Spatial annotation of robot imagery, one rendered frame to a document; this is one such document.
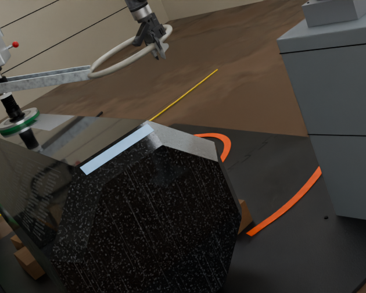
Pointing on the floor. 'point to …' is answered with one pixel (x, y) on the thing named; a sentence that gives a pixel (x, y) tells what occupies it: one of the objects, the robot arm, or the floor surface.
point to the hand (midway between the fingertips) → (159, 57)
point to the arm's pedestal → (340, 106)
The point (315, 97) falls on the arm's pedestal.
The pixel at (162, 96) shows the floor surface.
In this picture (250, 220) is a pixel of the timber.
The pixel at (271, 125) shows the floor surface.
